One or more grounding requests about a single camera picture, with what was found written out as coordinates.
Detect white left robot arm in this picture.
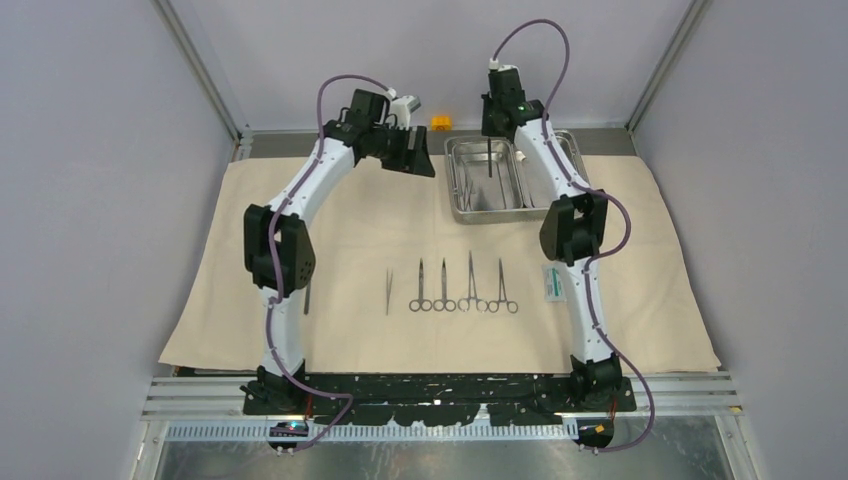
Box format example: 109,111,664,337
241,89,435,415

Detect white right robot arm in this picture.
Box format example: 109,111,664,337
481,62,623,411

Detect yellow block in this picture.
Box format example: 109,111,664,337
430,115,453,131

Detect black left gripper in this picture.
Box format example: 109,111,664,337
371,123,436,178

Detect steel mesh instrument tray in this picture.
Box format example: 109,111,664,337
444,127,588,224

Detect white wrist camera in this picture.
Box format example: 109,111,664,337
384,88,421,128
488,58,518,73

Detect straight steel scissors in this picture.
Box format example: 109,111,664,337
433,260,457,312

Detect steel hemostat clamp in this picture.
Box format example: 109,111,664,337
487,259,519,314

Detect cream cloth wrap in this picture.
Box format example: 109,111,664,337
160,155,720,374

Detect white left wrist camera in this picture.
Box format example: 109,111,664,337
384,88,421,128

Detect steel tweezers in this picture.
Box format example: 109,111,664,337
385,268,393,316

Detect long steel needle holder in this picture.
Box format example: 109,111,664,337
457,251,488,313

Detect green white sterile packet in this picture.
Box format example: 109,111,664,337
542,264,566,303

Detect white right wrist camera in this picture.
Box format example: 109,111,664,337
488,58,518,73

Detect steel forceps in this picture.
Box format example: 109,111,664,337
456,167,475,212

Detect curved steel scissors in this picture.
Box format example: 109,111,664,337
408,258,433,313

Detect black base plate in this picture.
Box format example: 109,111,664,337
240,372,637,427

